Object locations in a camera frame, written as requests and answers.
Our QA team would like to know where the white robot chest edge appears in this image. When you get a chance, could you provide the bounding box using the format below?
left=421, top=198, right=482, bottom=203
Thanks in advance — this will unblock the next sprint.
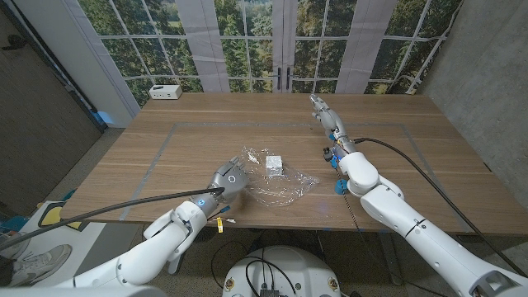
left=0, top=285, right=167, bottom=297

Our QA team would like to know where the black door handle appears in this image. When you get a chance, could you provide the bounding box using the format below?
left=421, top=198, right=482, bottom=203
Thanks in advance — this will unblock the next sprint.
left=1, top=33, right=29, bottom=52

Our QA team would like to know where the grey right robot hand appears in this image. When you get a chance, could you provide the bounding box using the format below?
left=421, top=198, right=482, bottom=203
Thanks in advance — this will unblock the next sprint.
left=309, top=93, right=348, bottom=144

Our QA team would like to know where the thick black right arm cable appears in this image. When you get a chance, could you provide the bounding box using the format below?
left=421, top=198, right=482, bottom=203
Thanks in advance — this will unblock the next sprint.
left=353, top=136, right=528, bottom=278

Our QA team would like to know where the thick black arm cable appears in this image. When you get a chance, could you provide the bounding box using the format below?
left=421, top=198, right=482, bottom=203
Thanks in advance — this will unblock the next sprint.
left=0, top=186, right=227, bottom=252
left=353, top=136, right=528, bottom=278

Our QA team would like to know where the white mat with yellow patch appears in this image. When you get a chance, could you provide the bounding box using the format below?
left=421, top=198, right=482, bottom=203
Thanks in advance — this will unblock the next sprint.
left=18, top=200, right=106, bottom=288

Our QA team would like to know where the white table leg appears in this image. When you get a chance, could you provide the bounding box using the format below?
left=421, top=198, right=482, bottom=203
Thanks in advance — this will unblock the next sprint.
left=167, top=247, right=187, bottom=276

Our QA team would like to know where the grey sneaker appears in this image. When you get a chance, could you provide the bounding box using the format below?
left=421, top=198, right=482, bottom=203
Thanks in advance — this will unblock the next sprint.
left=0, top=230, right=32, bottom=261
left=7, top=243, right=73, bottom=288

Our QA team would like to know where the clear plastic wrap sheet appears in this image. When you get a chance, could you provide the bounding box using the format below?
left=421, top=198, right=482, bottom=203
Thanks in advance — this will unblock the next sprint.
left=239, top=144, right=321, bottom=209

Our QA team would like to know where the printed window backdrop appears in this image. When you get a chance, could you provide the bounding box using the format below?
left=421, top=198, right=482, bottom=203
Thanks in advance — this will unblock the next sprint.
left=76, top=0, right=464, bottom=109

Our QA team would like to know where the grey table leg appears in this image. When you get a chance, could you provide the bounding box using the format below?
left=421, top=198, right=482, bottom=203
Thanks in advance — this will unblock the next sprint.
left=376, top=232, right=404, bottom=286

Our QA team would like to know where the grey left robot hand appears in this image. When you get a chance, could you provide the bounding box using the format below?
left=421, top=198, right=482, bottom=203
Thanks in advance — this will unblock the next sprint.
left=208, top=155, right=250, bottom=205

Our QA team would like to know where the thin braided right arm cable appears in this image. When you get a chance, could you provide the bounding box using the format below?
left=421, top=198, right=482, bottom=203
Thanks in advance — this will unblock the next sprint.
left=334, top=167, right=365, bottom=237

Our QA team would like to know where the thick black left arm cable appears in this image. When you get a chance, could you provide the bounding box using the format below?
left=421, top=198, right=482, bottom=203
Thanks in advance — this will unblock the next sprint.
left=0, top=186, right=227, bottom=252

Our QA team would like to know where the white power strip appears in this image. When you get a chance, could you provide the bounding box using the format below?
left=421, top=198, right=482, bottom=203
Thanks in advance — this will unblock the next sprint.
left=148, top=83, right=184, bottom=101

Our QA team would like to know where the black floor cable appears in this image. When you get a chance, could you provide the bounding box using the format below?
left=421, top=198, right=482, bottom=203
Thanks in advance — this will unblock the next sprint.
left=210, top=240, right=251, bottom=286

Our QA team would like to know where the small white box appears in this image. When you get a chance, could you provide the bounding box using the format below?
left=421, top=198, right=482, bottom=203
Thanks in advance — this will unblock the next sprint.
left=265, top=154, right=285, bottom=177

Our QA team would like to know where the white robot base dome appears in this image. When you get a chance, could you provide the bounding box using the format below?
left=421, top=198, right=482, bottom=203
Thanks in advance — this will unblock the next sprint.
left=222, top=244, right=343, bottom=297

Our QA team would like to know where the dark wooden door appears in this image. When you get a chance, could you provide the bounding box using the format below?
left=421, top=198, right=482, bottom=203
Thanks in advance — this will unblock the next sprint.
left=0, top=7, right=105, bottom=210

